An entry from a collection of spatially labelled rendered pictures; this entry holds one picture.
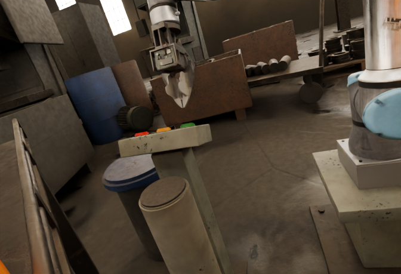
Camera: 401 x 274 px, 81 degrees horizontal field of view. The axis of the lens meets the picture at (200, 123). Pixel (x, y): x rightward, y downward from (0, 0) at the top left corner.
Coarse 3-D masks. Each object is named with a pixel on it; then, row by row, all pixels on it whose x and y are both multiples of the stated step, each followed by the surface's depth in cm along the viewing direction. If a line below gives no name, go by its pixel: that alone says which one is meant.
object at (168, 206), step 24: (144, 192) 55; (168, 192) 52; (144, 216) 51; (168, 216) 49; (192, 216) 52; (168, 240) 51; (192, 240) 52; (168, 264) 55; (192, 264) 53; (216, 264) 59
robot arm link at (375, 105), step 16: (368, 0) 46; (384, 0) 44; (400, 0) 42; (368, 16) 47; (384, 16) 44; (400, 16) 43; (368, 32) 48; (384, 32) 45; (400, 32) 44; (368, 48) 49; (384, 48) 46; (400, 48) 45; (368, 64) 50; (384, 64) 47; (400, 64) 46; (368, 80) 49; (384, 80) 47; (400, 80) 45; (368, 96) 50; (384, 96) 46; (400, 96) 45; (368, 112) 49; (384, 112) 47; (400, 112) 46; (368, 128) 53; (384, 128) 49; (400, 128) 48
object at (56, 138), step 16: (64, 96) 212; (16, 112) 158; (32, 112) 172; (48, 112) 187; (64, 112) 206; (0, 128) 144; (32, 128) 168; (48, 128) 183; (64, 128) 200; (80, 128) 221; (32, 144) 164; (48, 144) 177; (64, 144) 195; (80, 144) 215; (48, 160) 174; (64, 160) 190; (80, 160) 209; (48, 176) 170; (64, 176) 185
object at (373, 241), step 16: (320, 208) 98; (320, 224) 92; (336, 224) 90; (352, 224) 76; (368, 224) 67; (384, 224) 66; (400, 224) 65; (320, 240) 86; (336, 240) 84; (352, 240) 81; (368, 240) 69; (384, 240) 68; (400, 240) 67; (336, 256) 79; (352, 256) 77; (368, 256) 71; (384, 256) 70; (400, 256) 69; (336, 272) 74; (352, 272) 73; (368, 272) 72; (384, 272) 70; (400, 272) 69
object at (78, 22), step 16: (64, 16) 395; (80, 16) 390; (96, 16) 422; (64, 32) 405; (80, 32) 400; (96, 32) 412; (64, 48) 416; (80, 48) 411; (96, 48) 405; (112, 48) 449; (64, 64) 427; (80, 64) 422; (96, 64) 416; (112, 64) 438
